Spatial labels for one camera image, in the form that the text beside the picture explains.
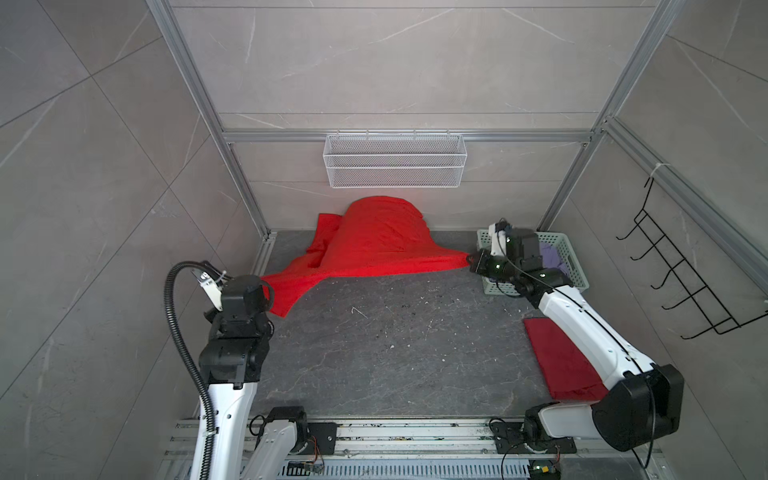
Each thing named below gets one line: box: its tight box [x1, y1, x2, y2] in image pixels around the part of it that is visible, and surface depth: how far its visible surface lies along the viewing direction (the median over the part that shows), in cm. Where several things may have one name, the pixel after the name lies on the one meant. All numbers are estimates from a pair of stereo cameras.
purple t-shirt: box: [539, 242, 571, 278], surface depth 113 cm
